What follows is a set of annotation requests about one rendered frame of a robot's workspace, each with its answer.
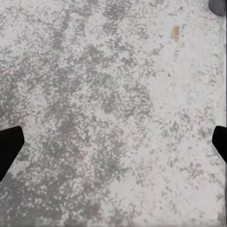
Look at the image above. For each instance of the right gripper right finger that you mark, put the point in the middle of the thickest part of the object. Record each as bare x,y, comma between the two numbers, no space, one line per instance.
219,140

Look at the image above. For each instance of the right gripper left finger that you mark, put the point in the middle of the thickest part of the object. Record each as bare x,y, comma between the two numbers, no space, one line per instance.
11,142

